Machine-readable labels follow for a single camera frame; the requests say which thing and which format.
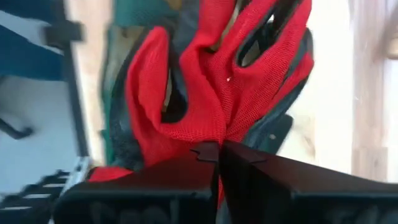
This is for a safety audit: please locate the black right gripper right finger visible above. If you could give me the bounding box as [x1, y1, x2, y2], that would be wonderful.
[220, 140, 398, 224]

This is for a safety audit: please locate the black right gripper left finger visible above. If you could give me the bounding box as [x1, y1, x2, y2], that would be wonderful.
[51, 141, 220, 224]

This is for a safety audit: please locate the red gardening glove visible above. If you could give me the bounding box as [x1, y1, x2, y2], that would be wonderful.
[88, 0, 315, 209]

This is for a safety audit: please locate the beige green gardening bag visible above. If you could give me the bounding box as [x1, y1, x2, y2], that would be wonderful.
[99, 0, 315, 170]

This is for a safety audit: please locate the black aluminium table frame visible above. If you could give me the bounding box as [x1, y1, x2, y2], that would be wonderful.
[43, 0, 91, 158]

